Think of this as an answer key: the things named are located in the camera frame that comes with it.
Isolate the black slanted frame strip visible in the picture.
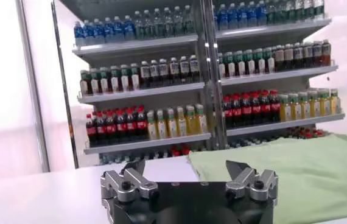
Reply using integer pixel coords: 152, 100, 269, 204
51, 0, 80, 169

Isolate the blue label water bottle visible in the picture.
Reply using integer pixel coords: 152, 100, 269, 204
73, 21, 85, 47
103, 17, 114, 43
218, 4, 228, 30
123, 15, 135, 41
113, 16, 124, 42
83, 19, 94, 46
93, 18, 104, 44
227, 2, 238, 29
247, 1, 258, 27
237, 2, 248, 28
212, 5, 219, 31
256, 0, 268, 26

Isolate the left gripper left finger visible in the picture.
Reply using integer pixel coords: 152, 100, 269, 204
100, 159, 159, 203

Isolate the green cap tea bottle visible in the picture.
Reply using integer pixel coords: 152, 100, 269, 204
79, 69, 90, 96
99, 67, 110, 94
244, 49, 254, 76
120, 65, 130, 92
130, 63, 141, 91
264, 47, 275, 74
110, 66, 121, 93
234, 51, 245, 77
225, 52, 236, 78
89, 68, 100, 95
217, 53, 226, 79
254, 48, 264, 75

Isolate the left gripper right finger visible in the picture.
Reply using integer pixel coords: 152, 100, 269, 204
225, 160, 279, 202

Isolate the light green t-shirt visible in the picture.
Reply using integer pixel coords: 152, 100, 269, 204
188, 133, 347, 224

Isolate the yellow drink bottle green cap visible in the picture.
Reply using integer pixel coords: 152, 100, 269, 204
329, 88, 342, 116
309, 90, 320, 119
166, 107, 177, 138
195, 103, 208, 135
156, 108, 167, 139
319, 89, 330, 117
299, 91, 310, 120
176, 106, 187, 137
186, 105, 197, 136
289, 93, 301, 121
147, 110, 158, 141
279, 94, 291, 122

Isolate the dark tea bottle white label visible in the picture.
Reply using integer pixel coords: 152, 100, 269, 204
180, 55, 191, 85
312, 40, 323, 68
293, 43, 303, 70
189, 54, 200, 83
139, 60, 150, 89
169, 57, 180, 86
321, 39, 332, 66
158, 58, 169, 87
149, 59, 159, 88
303, 41, 313, 69

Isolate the clear green water bottle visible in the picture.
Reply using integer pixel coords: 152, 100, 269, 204
276, 0, 286, 24
267, 0, 277, 25
173, 5, 184, 35
295, 0, 305, 22
133, 11, 144, 40
313, 0, 325, 19
304, 0, 314, 21
143, 10, 153, 39
163, 7, 174, 37
153, 8, 164, 38
285, 0, 296, 23
183, 5, 194, 34

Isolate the grey beverage display shelf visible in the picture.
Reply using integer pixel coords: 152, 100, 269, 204
202, 0, 346, 150
59, 0, 220, 167

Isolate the grey slanted wall strip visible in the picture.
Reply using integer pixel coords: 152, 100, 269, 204
15, 0, 51, 173

